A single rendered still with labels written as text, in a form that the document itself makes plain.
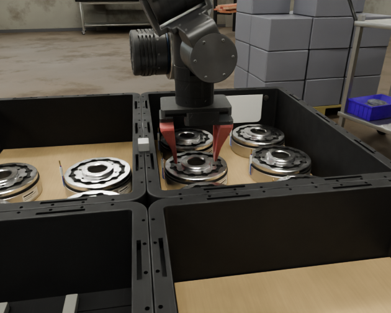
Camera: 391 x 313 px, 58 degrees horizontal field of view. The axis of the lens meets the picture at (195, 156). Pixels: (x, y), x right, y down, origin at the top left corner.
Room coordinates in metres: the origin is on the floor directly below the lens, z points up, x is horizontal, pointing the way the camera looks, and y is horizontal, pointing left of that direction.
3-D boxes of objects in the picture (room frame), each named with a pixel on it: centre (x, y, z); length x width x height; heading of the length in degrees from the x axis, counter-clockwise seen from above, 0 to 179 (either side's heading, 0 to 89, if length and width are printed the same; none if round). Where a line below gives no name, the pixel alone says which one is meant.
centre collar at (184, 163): (0.51, 0.00, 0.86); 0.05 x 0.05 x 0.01
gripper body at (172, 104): (0.51, 0.00, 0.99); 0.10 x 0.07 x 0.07; 96
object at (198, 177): (0.51, 0.00, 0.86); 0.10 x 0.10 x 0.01
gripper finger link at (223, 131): (0.51, -0.02, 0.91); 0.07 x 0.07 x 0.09; 6
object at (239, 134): (0.64, -0.12, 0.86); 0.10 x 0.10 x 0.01
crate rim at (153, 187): (0.52, -0.07, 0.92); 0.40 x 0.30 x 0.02; 9
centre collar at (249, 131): (0.64, -0.12, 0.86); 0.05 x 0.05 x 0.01
